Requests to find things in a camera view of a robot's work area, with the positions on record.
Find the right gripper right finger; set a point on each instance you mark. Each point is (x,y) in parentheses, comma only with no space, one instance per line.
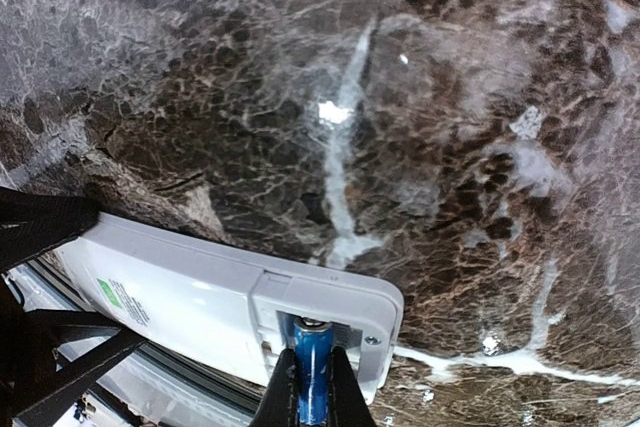
(346,404)

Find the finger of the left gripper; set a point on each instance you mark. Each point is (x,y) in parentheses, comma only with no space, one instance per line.
(34,224)
(43,402)

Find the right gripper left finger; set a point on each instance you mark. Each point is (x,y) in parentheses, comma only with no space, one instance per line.
(279,405)

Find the blue battery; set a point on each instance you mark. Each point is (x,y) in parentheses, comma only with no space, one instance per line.
(313,342)

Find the white remote control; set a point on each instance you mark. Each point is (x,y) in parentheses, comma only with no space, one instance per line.
(229,309)

